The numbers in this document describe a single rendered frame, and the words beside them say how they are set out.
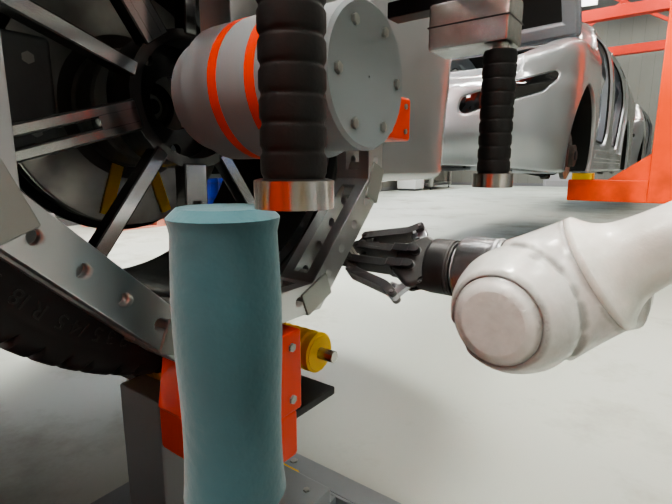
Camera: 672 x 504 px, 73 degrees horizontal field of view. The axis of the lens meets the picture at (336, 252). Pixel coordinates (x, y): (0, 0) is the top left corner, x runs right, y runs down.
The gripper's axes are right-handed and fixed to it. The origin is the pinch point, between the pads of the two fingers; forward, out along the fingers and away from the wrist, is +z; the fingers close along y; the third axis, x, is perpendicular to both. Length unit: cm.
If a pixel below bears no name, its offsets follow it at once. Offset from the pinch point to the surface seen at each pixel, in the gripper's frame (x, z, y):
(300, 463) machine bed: -51, 22, -28
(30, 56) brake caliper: 42.1, 16.2, -6.5
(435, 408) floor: -96, 13, 5
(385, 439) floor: -79, 17, -12
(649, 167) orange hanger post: -232, -27, 250
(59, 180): 30.4, 19.7, -14.0
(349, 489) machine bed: -51, 8, -29
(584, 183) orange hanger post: -240, 13, 241
